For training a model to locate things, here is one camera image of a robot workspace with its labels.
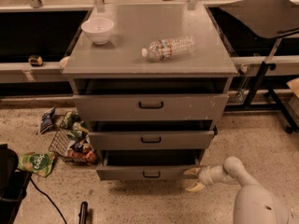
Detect white ceramic bowl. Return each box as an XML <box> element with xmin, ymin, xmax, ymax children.
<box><xmin>81</xmin><ymin>18</ymin><xmax>114</xmax><ymax>45</ymax></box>

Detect black stand with tray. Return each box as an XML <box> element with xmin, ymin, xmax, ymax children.
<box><xmin>211</xmin><ymin>0</ymin><xmax>299</xmax><ymax>133</ymax></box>

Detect green snack bag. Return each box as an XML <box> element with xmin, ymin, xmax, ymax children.
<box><xmin>18</xmin><ymin>152</ymin><xmax>55</xmax><ymax>177</ymax></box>

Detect grey middle drawer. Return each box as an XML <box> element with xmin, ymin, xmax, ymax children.
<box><xmin>89</xmin><ymin>120</ymin><xmax>215</xmax><ymax>150</ymax></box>

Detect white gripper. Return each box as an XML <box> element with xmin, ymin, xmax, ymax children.
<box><xmin>184</xmin><ymin>166</ymin><xmax>214</xmax><ymax>192</ymax></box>

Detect black equipment at left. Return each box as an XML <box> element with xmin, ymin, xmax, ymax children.
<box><xmin>0</xmin><ymin>144</ymin><xmax>31</xmax><ymax>224</ymax></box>

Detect grey drawer cabinet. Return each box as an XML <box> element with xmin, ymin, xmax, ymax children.
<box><xmin>64</xmin><ymin>3</ymin><xmax>236</xmax><ymax>154</ymax></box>

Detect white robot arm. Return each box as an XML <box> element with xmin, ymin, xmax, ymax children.
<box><xmin>184</xmin><ymin>157</ymin><xmax>299</xmax><ymax>224</ymax></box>

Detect grey drawer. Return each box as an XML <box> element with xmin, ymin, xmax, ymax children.
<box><xmin>74</xmin><ymin>78</ymin><xmax>228</xmax><ymax>121</ymax></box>
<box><xmin>96</xmin><ymin>149</ymin><xmax>205</xmax><ymax>180</ymax></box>
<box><xmin>89</xmin><ymin>120</ymin><xmax>215</xmax><ymax>150</ymax></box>

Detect black handle bottom edge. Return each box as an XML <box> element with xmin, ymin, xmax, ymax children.
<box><xmin>78</xmin><ymin>202</ymin><xmax>88</xmax><ymax>224</ymax></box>

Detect wire mesh basket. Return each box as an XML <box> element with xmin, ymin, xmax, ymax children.
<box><xmin>50</xmin><ymin>119</ymin><xmax>97</xmax><ymax>163</ymax></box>

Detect red snack bag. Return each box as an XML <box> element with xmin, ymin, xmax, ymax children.
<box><xmin>67</xmin><ymin>145</ymin><xmax>98</xmax><ymax>163</ymax></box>

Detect grey top drawer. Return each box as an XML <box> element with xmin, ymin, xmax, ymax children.
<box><xmin>74</xmin><ymin>78</ymin><xmax>228</xmax><ymax>121</ymax></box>

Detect grey bottom drawer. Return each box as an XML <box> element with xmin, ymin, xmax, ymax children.
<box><xmin>96</xmin><ymin>149</ymin><xmax>205</xmax><ymax>180</ymax></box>

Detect clear plastic water bottle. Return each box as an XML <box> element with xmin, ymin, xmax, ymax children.
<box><xmin>141</xmin><ymin>35</ymin><xmax>195</xmax><ymax>61</ymax></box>

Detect green snack packet in basket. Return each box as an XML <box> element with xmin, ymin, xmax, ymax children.
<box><xmin>60</xmin><ymin>111</ymin><xmax>80</xmax><ymax>129</ymax></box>

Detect blue snack bag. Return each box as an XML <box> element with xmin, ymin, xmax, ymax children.
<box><xmin>40</xmin><ymin>107</ymin><xmax>55</xmax><ymax>133</ymax></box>

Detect black cable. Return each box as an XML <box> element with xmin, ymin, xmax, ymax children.
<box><xmin>29</xmin><ymin>177</ymin><xmax>68</xmax><ymax>224</ymax></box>

